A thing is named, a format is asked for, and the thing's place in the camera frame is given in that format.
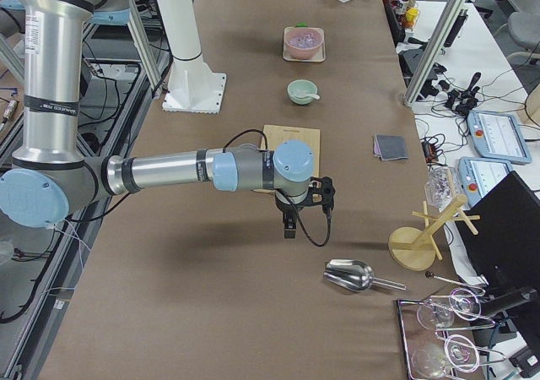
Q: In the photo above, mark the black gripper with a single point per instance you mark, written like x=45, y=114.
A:
x=286, y=208

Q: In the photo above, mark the white ceramic spoon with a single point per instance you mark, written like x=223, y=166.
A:
x=309, y=95

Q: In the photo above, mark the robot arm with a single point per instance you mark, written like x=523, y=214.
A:
x=51, y=178

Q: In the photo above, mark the metal ice scoop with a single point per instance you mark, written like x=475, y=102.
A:
x=356, y=275

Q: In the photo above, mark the mint green bowl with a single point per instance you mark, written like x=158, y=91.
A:
x=300, y=87

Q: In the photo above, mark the pink bowl of ice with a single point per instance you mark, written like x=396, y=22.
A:
x=303, y=43

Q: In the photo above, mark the bamboo cutting board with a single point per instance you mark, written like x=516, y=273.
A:
x=304, y=137

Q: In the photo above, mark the wooden cup rack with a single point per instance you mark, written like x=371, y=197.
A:
x=415, y=249

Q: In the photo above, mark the grey folded cloth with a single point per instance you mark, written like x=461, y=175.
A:
x=389, y=147

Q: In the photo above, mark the beige plastic tray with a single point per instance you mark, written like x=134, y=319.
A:
x=320, y=56

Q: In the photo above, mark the clear wine glass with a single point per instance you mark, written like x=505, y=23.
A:
x=451, y=358
x=440, y=311

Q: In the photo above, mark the blue teach pendant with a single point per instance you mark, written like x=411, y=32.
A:
x=478, y=176
x=498, y=136

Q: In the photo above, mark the black monitor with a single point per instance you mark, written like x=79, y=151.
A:
x=506, y=249

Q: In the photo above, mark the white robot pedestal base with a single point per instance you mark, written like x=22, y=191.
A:
x=192, y=85

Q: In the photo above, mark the wire glass rack tray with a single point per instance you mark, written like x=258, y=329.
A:
x=448, y=336

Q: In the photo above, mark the aluminium frame post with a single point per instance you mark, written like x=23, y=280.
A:
x=441, y=31

